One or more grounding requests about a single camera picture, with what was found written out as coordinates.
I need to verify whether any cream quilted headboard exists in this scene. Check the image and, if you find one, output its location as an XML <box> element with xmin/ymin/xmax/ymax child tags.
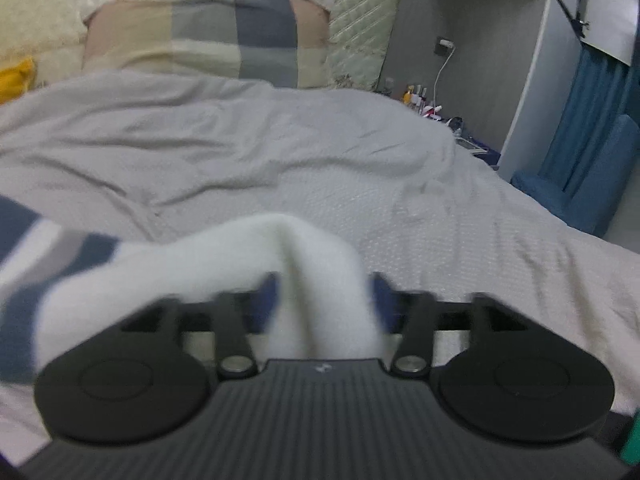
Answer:
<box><xmin>0</xmin><ymin>0</ymin><xmax>401</xmax><ymax>95</ymax></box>

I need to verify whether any white charger cable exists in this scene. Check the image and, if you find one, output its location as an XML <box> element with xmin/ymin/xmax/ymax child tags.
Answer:
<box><xmin>432</xmin><ymin>47</ymin><xmax>456</xmax><ymax>112</ymax></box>

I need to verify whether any blue chair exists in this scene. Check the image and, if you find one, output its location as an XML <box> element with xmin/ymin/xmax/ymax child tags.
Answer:
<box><xmin>510</xmin><ymin>112</ymin><xmax>640</xmax><ymax>239</ymax></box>

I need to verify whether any grey wardrobe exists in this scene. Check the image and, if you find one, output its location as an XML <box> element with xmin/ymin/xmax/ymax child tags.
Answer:
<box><xmin>377</xmin><ymin>0</ymin><xmax>557</xmax><ymax>182</ymax></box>

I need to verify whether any white panel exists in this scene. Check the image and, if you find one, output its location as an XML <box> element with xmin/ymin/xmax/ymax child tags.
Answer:
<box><xmin>530</xmin><ymin>0</ymin><xmax>640</xmax><ymax>67</ymax></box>

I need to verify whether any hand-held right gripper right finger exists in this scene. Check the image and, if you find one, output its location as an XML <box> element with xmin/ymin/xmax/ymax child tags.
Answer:
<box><xmin>370</xmin><ymin>271</ymin><xmax>529</xmax><ymax>380</ymax></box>

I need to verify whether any blue curtain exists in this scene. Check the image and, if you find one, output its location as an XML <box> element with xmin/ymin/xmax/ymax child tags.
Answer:
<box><xmin>537</xmin><ymin>45</ymin><xmax>634</xmax><ymax>192</ymax></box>

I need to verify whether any grey duvet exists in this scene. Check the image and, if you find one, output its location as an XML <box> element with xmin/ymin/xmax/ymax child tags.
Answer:
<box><xmin>0</xmin><ymin>70</ymin><xmax>501</xmax><ymax>242</ymax></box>

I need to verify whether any green garment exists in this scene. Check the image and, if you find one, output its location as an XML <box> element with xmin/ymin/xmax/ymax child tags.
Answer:
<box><xmin>620</xmin><ymin>407</ymin><xmax>640</xmax><ymax>467</ymax></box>

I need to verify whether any plaid pillow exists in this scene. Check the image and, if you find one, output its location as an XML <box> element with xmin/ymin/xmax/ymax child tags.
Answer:
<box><xmin>82</xmin><ymin>0</ymin><xmax>334</xmax><ymax>90</ymax></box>

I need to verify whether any blue bedside table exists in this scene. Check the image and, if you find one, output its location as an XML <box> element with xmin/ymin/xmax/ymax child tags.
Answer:
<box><xmin>440</xmin><ymin>115</ymin><xmax>502</xmax><ymax>169</ymax></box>

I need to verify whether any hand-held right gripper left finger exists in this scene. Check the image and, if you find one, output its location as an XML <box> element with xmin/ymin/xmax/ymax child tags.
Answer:
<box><xmin>120</xmin><ymin>272</ymin><xmax>280</xmax><ymax>380</ymax></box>

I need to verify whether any row of small bottles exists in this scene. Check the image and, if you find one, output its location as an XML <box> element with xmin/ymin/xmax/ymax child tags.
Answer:
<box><xmin>402</xmin><ymin>85</ymin><xmax>444</xmax><ymax>119</ymax></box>

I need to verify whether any yellow pillow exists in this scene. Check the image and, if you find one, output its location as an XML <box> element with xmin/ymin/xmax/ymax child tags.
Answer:
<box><xmin>0</xmin><ymin>57</ymin><xmax>39</xmax><ymax>106</ymax></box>

